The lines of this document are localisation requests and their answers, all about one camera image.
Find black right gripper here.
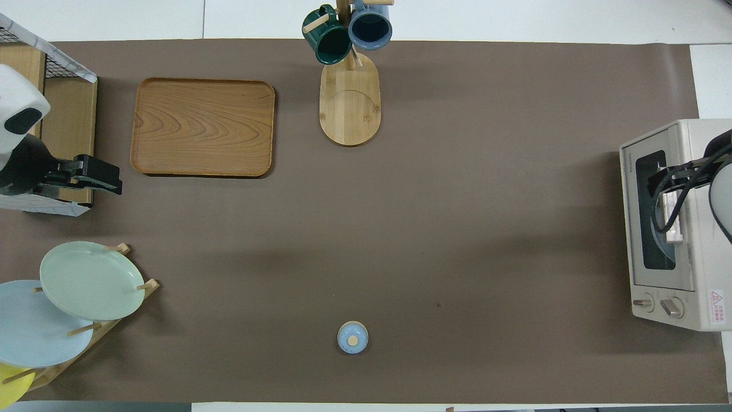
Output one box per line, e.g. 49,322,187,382
648,158,717,189

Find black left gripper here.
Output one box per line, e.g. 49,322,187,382
32,153,123,201

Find beige toaster oven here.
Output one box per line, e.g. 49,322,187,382
619,118,732,332

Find wooden stepped shelf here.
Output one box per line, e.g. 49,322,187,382
0,43,98,207

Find pale green racked plate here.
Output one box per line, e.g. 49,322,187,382
40,241,146,321

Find wooden serving tray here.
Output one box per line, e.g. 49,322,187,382
130,77,276,178

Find wooden plate rack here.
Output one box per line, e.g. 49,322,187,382
0,243,161,393

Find pale blue racked plate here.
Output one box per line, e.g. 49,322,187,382
0,279,96,369

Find brown table mat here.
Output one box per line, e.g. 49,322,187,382
0,38,730,405

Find yellow racked plate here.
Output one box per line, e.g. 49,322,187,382
0,362,36,409

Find wooden mug tree stand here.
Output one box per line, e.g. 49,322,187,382
302,0,395,147

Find dark green mug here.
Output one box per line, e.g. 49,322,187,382
302,5,353,65

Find small blue lidded jar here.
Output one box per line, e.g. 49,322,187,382
337,320,369,355

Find blue mug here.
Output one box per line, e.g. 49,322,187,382
348,0,393,51

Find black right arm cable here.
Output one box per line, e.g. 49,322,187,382
652,143,732,235

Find wooden wire-top shelf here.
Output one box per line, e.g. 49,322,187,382
0,13,97,217

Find black wire basket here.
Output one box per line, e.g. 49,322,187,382
0,26,65,80

